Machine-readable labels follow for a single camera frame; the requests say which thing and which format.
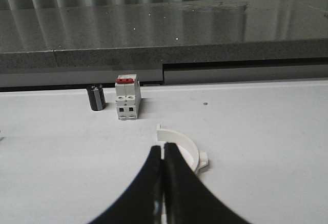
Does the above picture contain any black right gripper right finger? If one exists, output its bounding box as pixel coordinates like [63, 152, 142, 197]
[164, 142, 248, 223]

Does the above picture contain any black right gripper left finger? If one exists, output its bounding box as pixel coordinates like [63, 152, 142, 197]
[91, 146, 163, 223]

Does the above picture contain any white half-ring pipe clamp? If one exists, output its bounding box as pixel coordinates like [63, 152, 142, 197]
[156, 124, 209, 175]

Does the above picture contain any black cylindrical capacitor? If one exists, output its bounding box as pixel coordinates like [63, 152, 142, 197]
[86, 84, 106, 111]

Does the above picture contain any grey stone countertop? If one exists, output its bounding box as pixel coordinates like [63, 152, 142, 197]
[1, 0, 327, 73]

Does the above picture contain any white circuit breaker red switch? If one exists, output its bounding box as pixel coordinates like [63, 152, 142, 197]
[115, 74, 141, 120]

